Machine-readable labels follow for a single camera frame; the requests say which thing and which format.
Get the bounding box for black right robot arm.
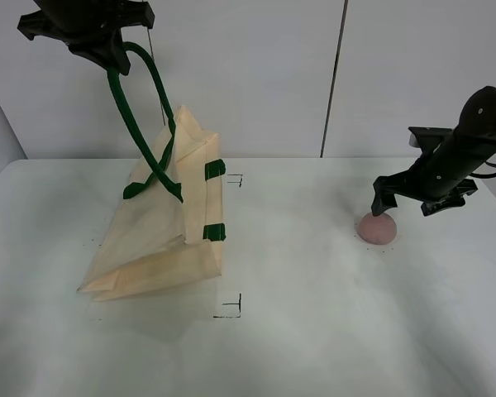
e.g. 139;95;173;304
371;86;496;217

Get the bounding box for pink peach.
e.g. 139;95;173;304
356;213;398;246

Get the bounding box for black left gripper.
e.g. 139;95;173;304
17;0;155;75

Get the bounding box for cream linen bag green handles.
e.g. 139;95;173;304
78;42;226;301

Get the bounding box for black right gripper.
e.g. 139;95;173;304
371;127;496;217

